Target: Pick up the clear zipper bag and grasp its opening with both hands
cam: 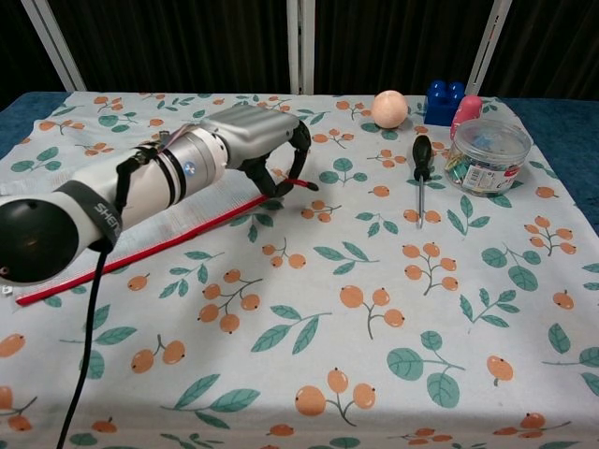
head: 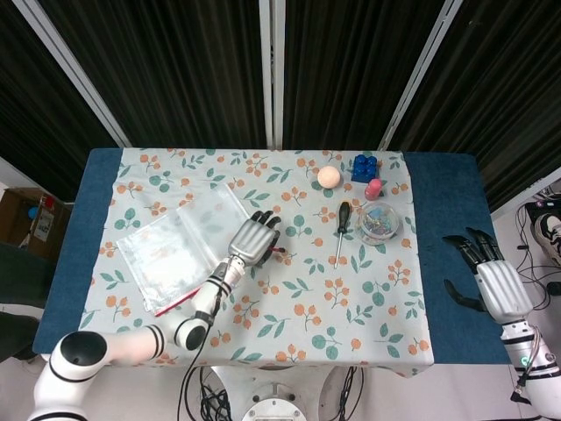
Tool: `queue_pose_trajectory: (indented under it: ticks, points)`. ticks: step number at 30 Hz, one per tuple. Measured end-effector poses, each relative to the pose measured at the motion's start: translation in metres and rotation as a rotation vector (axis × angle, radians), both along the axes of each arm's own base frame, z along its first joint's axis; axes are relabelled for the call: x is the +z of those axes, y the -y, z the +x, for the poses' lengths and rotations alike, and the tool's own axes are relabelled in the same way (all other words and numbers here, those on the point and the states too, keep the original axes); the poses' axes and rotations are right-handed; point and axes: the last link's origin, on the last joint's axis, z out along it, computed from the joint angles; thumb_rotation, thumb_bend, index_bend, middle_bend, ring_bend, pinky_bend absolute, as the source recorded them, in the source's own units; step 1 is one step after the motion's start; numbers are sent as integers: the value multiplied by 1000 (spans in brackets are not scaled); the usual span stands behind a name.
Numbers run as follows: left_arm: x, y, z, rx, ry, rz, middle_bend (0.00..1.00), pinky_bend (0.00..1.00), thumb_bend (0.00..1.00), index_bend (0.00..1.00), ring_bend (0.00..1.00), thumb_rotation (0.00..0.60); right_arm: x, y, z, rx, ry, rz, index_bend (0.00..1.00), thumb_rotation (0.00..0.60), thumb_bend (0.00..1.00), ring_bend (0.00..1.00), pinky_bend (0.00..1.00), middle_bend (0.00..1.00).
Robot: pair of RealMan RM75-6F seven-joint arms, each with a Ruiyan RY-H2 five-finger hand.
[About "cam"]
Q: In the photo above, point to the white mesh zipper pouch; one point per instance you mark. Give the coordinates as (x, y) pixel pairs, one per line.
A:
(201, 211)

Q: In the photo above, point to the dark pleated curtain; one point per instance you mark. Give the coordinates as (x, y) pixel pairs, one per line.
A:
(187, 42)

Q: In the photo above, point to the blue table cover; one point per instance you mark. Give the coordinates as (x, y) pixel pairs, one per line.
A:
(18, 112)

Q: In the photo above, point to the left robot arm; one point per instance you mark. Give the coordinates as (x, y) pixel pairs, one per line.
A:
(145, 187)

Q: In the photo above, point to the peach coloured ball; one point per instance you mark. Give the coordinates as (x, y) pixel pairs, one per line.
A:
(390, 109)

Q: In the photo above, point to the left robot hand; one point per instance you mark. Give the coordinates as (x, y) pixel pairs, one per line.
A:
(257, 133)

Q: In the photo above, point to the white fruit print tablecloth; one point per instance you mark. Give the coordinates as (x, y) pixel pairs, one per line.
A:
(327, 290)

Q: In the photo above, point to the clear jar of binder clips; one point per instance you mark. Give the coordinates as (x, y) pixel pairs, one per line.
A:
(489, 156)

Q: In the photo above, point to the white slanted frame post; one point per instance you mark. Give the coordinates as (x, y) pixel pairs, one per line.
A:
(51, 42)
(491, 37)

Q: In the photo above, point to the white upright frame post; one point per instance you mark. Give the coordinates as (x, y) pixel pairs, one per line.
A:
(300, 42)

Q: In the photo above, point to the blue toy building brick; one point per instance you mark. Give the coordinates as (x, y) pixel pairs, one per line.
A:
(440, 110)

